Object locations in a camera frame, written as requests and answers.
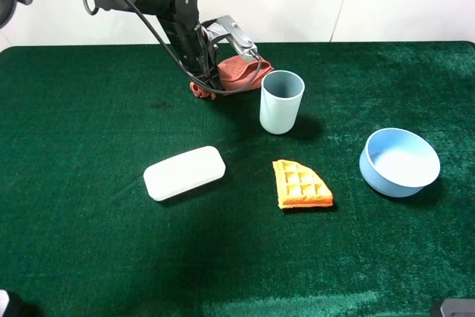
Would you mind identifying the red-brown cloth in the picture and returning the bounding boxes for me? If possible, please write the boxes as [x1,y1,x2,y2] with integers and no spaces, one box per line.
[189,54,275,101]

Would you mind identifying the white rounded rectangular case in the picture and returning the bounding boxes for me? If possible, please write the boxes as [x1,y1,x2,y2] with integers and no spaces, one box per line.
[143,146,226,201]

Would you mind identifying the light blue plastic cup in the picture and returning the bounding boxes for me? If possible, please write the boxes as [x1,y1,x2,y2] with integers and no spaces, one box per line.
[259,70,305,135]

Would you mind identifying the green felt table cloth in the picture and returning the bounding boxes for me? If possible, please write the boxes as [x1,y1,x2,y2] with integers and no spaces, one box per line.
[1,41,474,316]

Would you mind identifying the grey robot base corner right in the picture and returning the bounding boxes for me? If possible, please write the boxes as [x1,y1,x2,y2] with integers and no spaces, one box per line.
[430,298,475,317]

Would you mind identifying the black camera cable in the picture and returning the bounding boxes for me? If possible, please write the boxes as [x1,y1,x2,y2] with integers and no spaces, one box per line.
[82,0,263,94]

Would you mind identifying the orange waffle piece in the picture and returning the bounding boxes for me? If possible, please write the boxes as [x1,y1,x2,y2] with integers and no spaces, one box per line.
[272,160,333,209]

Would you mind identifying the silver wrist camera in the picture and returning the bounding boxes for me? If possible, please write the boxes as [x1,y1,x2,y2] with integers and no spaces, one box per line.
[201,15,260,62]

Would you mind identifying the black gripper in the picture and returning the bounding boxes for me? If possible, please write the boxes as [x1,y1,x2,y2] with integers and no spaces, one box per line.
[159,19,224,90]

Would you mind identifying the blue plastic bowl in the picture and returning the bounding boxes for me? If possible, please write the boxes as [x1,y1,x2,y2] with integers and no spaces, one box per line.
[359,128,441,198]

